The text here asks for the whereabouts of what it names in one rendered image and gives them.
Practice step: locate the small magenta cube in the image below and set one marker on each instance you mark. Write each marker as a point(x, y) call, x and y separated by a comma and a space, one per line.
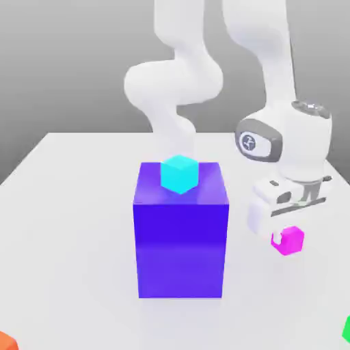
point(292, 241)

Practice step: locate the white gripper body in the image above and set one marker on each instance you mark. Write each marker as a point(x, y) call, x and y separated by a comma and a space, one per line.
point(262, 216)

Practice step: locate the small orange cube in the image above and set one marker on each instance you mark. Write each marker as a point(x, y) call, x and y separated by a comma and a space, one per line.
point(6, 343)

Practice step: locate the small green cube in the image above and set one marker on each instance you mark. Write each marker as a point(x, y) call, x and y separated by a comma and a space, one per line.
point(347, 332)

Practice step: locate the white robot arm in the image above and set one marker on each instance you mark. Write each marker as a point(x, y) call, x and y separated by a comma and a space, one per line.
point(175, 82)

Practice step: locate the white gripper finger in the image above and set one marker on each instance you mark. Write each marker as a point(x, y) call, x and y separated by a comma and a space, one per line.
point(276, 237)

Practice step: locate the large blue box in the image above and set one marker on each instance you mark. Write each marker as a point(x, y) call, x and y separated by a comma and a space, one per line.
point(180, 246)

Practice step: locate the small cyan cube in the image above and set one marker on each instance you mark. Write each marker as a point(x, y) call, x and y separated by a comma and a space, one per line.
point(179, 175)

